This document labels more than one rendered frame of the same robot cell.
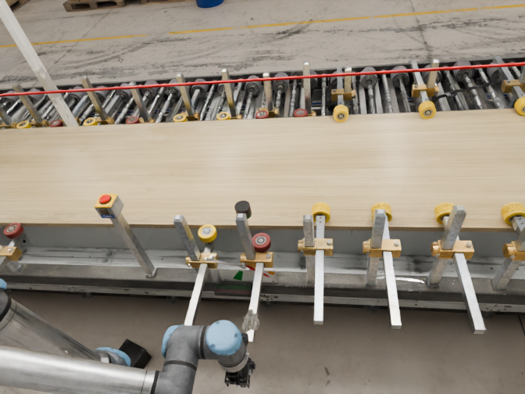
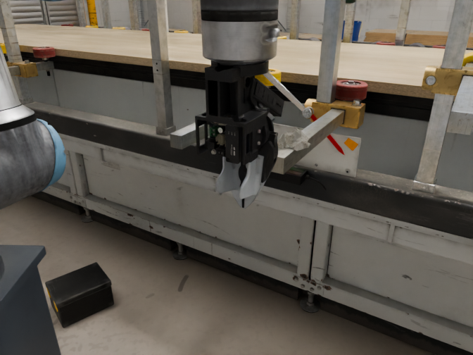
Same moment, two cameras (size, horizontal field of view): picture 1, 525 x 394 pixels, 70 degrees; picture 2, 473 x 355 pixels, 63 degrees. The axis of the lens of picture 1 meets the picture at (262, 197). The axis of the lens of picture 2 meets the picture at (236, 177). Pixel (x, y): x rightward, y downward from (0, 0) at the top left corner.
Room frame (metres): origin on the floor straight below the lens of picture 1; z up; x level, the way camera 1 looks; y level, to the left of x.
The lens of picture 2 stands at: (-0.01, 0.04, 1.10)
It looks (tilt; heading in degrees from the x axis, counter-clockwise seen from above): 25 degrees down; 16
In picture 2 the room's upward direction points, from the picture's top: straight up
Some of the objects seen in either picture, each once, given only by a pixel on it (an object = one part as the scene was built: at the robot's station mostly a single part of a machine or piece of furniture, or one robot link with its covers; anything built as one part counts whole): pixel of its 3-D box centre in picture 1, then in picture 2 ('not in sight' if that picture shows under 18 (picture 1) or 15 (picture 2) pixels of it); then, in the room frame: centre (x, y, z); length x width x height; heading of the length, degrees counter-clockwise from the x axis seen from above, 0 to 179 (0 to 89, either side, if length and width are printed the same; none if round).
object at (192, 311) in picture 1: (201, 280); (230, 116); (0.90, 0.32, 0.82); 0.44 x 0.03 x 0.04; 165
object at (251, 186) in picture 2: not in sight; (248, 186); (0.46, 0.16, 0.86); 0.06 x 0.03 x 0.09; 166
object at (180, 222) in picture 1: (194, 252); not in sight; (1.00, 0.34, 0.88); 0.04 x 0.04 x 0.48; 75
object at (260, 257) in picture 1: (257, 259); (333, 112); (0.93, 0.07, 0.85); 0.14 x 0.06 x 0.05; 75
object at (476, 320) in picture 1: (460, 263); not in sight; (0.67, -0.65, 0.95); 0.50 x 0.04 x 0.04; 165
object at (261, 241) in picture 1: (262, 247); (348, 104); (0.98, 0.04, 0.85); 0.08 x 0.08 x 0.11
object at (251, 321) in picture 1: (251, 320); (294, 136); (0.65, 0.13, 0.87); 0.09 x 0.07 x 0.02; 165
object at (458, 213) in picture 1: (444, 250); not in sight; (0.75, -0.63, 0.94); 0.04 x 0.04 x 0.48; 75
